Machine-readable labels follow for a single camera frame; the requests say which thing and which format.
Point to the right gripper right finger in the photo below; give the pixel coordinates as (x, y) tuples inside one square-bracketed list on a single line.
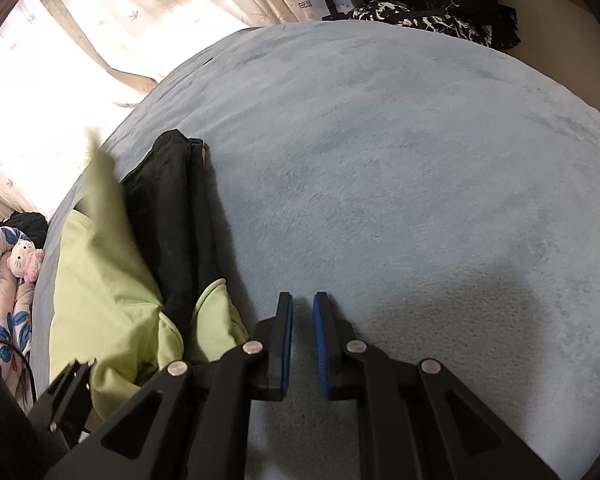
[(335, 367)]

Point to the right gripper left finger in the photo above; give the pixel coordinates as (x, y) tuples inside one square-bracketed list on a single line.
[(273, 362)]

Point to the light green black jacket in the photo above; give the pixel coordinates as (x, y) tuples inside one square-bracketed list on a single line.
[(139, 283)]

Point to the floral quilt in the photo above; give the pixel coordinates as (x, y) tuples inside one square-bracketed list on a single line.
[(16, 299)]

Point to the pink white cat plush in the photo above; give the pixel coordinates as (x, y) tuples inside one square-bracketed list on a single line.
[(25, 261)]

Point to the grey-blue bed blanket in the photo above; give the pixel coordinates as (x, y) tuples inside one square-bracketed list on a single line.
[(445, 195)]

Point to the black knitted item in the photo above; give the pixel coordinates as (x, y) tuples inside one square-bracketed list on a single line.
[(31, 224)]

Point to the white labelled box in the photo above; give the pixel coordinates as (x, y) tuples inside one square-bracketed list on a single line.
[(325, 10)]

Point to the white floral curtain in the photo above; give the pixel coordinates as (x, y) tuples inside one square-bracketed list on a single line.
[(72, 70)]

